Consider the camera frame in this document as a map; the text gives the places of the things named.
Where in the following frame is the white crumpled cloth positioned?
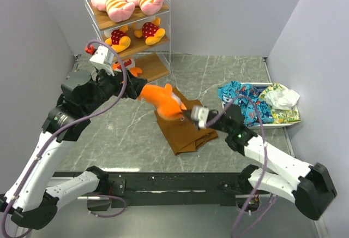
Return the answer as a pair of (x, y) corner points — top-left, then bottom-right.
(264, 89), (300, 110)

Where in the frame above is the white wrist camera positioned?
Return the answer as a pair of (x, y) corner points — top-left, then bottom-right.
(85, 45), (115, 76)
(190, 105), (212, 129)

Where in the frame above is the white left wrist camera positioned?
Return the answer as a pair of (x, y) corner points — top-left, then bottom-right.
(85, 45), (115, 76)

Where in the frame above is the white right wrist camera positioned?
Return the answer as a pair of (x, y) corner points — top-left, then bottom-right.
(190, 105), (212, 129)

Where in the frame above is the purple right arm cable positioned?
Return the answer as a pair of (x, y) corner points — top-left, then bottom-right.
(204, 94), (279, 238)

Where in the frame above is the orange shark plush toy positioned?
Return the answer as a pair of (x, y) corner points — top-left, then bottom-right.
(112, 57), (143, 77)

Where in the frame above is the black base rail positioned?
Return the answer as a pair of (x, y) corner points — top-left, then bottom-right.
(51, 171), (273, 209)

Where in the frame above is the white wire wooden shelf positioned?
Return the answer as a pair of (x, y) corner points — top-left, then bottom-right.
(84, 0), (171, 82)

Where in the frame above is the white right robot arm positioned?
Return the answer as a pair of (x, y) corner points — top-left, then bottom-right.
(183, 105), (337, 221)

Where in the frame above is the brown folded cloth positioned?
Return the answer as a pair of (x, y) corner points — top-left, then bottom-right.
(154, 87), (218, 155)

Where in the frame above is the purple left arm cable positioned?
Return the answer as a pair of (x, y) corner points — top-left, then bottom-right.
(0, 40), (128, 238)

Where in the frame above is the yellow frog plush polka dress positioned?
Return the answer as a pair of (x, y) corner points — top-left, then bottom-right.
(104, 25), (131, 53)

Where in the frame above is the orange goldfish plush toy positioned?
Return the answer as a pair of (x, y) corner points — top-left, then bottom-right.
(137, 84), (187, 121)

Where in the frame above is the blue patterned cloth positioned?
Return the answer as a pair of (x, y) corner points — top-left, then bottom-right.
(217, 81), (274, 127)

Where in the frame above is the white laundry tray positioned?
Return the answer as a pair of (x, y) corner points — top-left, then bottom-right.
(217, 81), (301, 127)

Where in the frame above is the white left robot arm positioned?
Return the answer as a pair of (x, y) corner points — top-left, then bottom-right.
(1, 70), (147, 230)

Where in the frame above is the floral yellow green cloth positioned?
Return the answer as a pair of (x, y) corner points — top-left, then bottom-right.
(259, 82), (301, 124)

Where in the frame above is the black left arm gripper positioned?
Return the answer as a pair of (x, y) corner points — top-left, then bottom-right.
(82, 63), (147, 115)

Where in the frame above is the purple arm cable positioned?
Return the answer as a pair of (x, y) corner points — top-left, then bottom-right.
(0, 40), (128, 238)
(204, 94), (279, 238)

